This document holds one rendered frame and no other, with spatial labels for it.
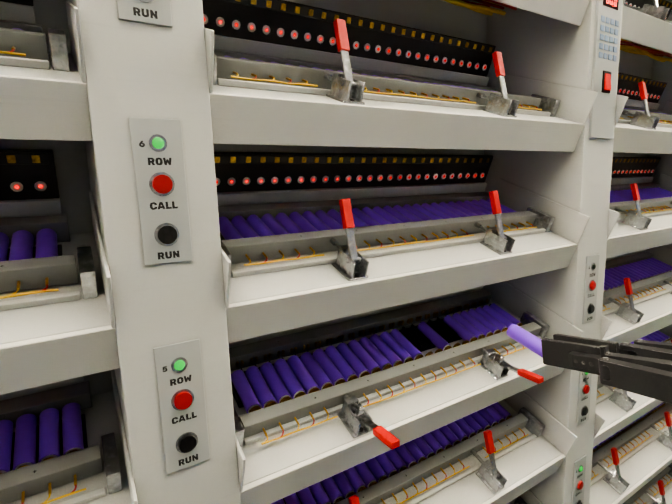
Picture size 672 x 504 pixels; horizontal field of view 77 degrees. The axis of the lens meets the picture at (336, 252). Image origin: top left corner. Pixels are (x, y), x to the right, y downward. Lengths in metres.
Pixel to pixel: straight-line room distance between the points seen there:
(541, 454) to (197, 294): 0.71
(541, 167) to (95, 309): 0.72
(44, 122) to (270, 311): 0.25
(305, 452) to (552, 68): 0.72
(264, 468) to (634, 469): 1.00
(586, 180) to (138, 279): 0.70
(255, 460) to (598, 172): 0.70
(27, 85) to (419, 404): 0.55
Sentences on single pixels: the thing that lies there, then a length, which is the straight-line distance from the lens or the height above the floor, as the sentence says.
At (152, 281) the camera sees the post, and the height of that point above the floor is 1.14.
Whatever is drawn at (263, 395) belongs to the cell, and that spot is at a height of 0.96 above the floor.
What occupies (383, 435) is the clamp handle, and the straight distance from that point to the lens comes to 0.52.
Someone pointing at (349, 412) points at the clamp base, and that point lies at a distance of 0.56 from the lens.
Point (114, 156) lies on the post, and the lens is 0.39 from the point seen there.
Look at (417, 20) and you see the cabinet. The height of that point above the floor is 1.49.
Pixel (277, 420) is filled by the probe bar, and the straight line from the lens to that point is 0.54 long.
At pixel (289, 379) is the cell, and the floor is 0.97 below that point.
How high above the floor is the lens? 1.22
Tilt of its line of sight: 9 degrees down
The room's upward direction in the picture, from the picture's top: 2 degrees counter-clockwise
